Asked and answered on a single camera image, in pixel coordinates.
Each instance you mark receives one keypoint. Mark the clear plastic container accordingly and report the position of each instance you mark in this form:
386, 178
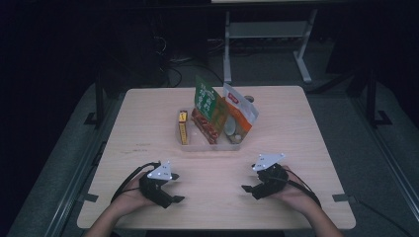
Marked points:
197, 144

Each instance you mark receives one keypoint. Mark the white metal desk frame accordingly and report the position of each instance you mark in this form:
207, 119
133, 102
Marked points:
268, 29

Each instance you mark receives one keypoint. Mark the grey metal rail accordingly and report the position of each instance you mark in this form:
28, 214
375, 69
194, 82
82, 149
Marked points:
82, 177
388, 164

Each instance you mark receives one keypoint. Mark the black metal stand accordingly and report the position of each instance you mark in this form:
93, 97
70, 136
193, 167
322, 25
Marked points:
99, 102
372, 98

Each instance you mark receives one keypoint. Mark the grey tape strip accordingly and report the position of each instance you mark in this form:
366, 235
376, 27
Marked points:
88, 197
344, 198

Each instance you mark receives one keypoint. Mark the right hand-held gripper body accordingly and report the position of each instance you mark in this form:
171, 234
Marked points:
271, 181

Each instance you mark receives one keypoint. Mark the green and red snack packet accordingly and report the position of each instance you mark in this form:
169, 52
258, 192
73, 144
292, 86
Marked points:
207, 105

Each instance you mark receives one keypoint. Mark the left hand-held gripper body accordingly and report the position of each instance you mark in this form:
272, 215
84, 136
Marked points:
156, 191

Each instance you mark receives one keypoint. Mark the person's right hand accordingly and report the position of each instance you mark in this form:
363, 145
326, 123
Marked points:
296, 194

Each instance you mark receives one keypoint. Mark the white and orange snack packet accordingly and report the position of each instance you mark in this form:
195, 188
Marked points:
242, 112

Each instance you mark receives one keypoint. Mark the person's left hand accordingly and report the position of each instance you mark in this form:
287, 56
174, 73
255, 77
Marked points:
130, 200

